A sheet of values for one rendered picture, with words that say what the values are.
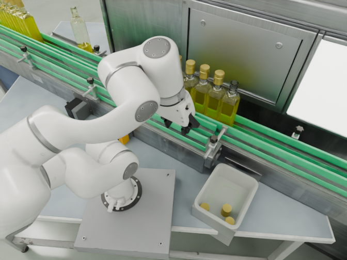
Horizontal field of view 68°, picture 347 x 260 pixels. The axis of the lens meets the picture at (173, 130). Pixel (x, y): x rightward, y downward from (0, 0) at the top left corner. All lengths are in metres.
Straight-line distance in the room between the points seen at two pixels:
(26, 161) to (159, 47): 0.30
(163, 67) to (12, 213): 0.35
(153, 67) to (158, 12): 0.73
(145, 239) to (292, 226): 0.54
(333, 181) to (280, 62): 0.45
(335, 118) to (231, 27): 0.49
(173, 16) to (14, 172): 0.85
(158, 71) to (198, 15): 0.58
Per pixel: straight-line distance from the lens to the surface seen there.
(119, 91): 0.44
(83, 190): 0.67
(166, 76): 0.48
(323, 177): 1.04
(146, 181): 1.03
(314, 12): 0.89
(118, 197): 0.96
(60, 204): 1.14
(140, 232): 0.95
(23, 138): 0.49
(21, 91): 1.69
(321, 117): 1.06
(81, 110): 1.32
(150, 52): 0.47
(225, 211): 0.98
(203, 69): 0.93
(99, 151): 0.75
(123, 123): 0.43
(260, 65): 1.00
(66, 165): 0.70
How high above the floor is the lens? 1.70
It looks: 49 degrees down
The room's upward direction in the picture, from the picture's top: straight up
